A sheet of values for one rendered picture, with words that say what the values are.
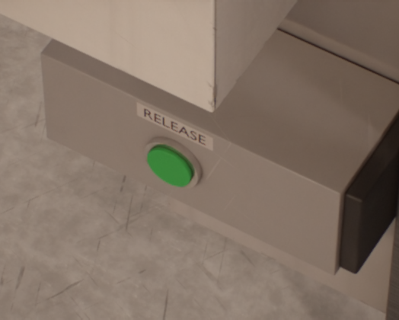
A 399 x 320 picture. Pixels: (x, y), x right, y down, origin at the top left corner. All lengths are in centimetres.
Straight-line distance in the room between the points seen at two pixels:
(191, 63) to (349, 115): 22
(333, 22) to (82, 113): 16
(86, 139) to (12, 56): 149
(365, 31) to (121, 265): 140
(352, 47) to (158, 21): 26
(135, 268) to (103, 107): 135
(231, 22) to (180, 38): 3
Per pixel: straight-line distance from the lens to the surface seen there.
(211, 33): 125
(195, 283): 285
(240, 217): 152
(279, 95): 149
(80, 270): 286
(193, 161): 150
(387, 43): 148
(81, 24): 131
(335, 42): 151
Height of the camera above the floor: 236
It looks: 53 degrees down
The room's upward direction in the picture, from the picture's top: straight up
